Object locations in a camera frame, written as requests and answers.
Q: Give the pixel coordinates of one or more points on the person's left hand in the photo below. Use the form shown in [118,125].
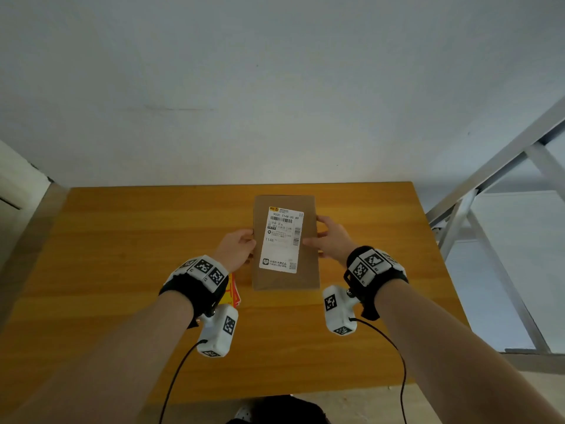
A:
[231,251]

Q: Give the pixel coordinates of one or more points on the person's right hand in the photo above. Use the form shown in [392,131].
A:
[337,245]

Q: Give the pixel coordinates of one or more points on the person's left fingers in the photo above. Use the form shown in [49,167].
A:
[249,242]

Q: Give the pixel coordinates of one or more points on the person's right thumb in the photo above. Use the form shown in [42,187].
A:
[314,242]

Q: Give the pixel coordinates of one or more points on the brown cardboard parcel white label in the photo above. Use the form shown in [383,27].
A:
[286,206]

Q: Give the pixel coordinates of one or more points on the person's left forearm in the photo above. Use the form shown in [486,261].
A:
[110,362]

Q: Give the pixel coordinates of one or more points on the person's right forearm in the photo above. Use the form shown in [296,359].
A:
[446,353]

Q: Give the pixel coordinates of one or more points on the red yellow packet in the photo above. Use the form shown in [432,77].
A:
[233,293]

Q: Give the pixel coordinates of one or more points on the white shoe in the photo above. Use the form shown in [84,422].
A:
[242,413]

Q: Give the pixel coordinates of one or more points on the person's dark trousers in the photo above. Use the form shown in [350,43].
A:
[282,411]

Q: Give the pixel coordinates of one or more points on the white door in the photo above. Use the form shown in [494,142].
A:
[20,194]

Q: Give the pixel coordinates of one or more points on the white wrist camera marker tags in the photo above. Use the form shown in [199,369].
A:
[220,331]
[337,311]

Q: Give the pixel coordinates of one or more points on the white metal frame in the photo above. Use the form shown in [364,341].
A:
[485,172]

